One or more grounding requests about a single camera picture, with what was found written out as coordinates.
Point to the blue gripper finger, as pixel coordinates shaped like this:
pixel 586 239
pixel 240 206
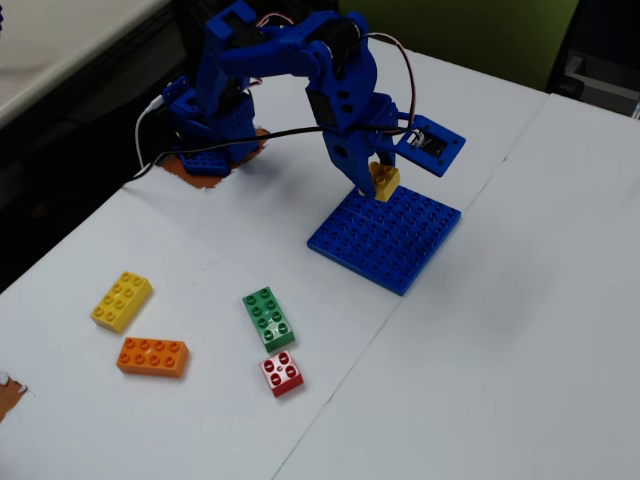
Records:
pixel 350 155
pixel 389 157

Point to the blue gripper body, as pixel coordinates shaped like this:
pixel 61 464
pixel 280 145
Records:
pixel 345 156

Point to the yellow 2x2 toy block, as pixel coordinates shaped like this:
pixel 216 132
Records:
pixel 384 182

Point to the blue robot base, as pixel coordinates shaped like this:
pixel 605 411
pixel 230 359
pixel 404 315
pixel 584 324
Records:
pixel 210 160

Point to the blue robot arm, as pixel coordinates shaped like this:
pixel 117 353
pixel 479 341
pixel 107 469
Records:
pixel 220 75

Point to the green 2x4 toy block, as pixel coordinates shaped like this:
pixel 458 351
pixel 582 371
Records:
pixel 268 319

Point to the red 2x2 toy block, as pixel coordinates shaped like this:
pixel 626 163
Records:
pixel 281 373

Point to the yellow 2x4 toy block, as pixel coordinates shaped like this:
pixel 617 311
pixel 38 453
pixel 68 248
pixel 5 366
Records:
pixel 121 301

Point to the orange 2x4 toy block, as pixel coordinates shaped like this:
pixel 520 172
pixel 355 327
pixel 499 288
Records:
pixel 152 357

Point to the blue 8x8 toy baseplate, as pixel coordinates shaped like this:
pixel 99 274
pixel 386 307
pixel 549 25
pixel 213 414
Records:
pixel 385 240

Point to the green chair back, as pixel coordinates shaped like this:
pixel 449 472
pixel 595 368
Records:
pixel 450 40

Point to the grey background box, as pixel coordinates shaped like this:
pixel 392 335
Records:
pixel 595 85

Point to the white background table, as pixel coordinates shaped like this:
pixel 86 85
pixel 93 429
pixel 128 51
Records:
pixel 60 45

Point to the black camera module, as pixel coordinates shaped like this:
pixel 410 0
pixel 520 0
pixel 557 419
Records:
pixel 433 144

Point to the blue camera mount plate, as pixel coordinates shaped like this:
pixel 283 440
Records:
pixel 445 160

